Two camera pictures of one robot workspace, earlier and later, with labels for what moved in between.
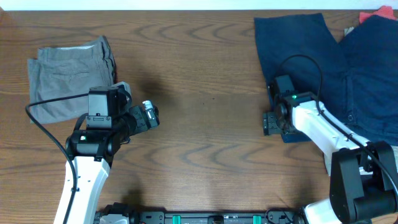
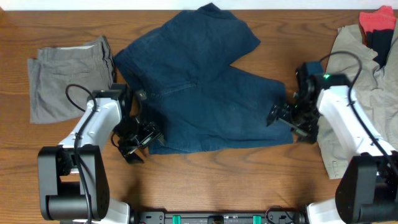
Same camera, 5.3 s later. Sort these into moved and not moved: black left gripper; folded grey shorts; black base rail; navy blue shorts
Moved: navy blue shorts; black left gripper
Not moved: folded grey shorts; black base rail
